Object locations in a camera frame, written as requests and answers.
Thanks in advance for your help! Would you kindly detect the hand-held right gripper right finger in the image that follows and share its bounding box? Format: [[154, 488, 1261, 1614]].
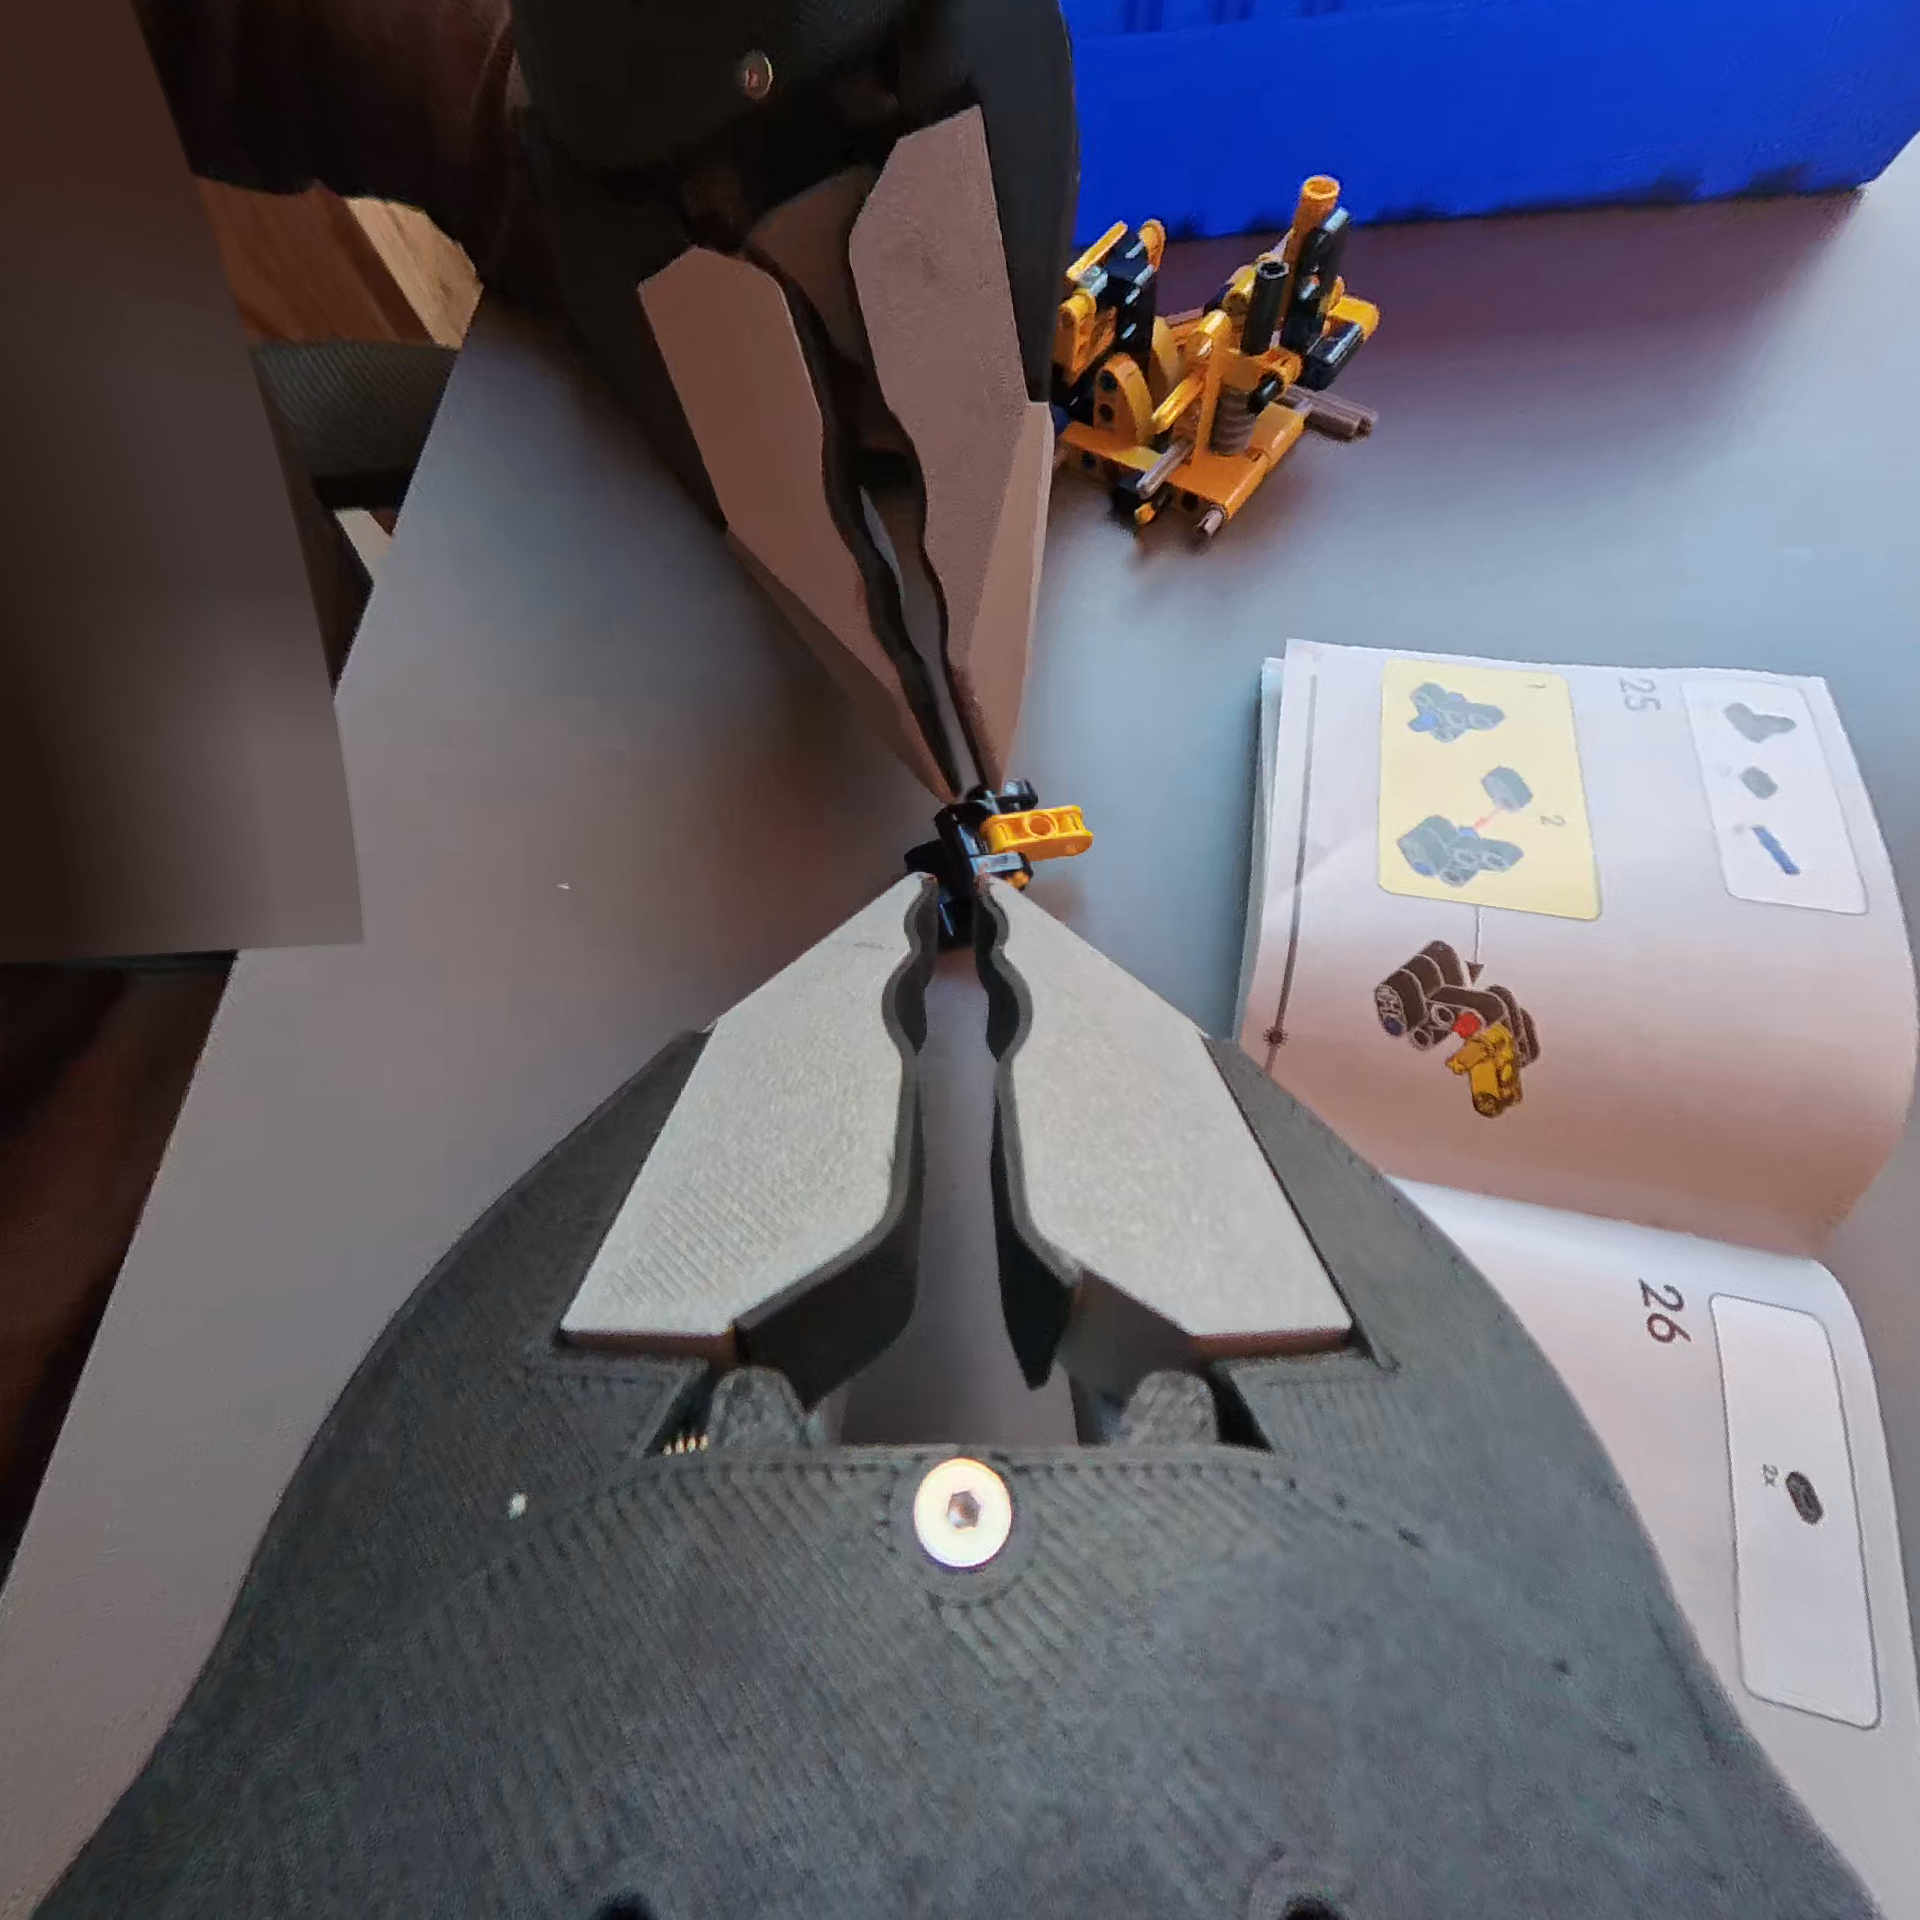
[[973, 876, 1361, 1394]]

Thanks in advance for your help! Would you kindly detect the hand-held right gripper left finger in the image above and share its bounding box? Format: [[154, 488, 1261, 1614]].
[[558, 872, 944, 1412]]

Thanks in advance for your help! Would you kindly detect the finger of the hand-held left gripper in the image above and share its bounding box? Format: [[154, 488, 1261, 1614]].
[[637, 247, 966, 792], [847, 103, 1062, 792]]

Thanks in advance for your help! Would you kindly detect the small black yellow lego assembly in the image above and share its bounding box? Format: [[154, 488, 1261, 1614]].
[[904, 777, 1097, 946]]

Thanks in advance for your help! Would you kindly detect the yellow black lego model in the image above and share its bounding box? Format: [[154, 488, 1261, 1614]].
[[1052, 179, 1381, 534]]

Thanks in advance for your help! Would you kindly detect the open lego instruction booklet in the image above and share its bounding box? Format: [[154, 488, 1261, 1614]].
[[1233, 642, 1920, 1734]]

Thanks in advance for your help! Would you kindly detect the blue plastic bin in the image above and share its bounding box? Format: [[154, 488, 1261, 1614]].
[[1058, 0, 1920, 250]]

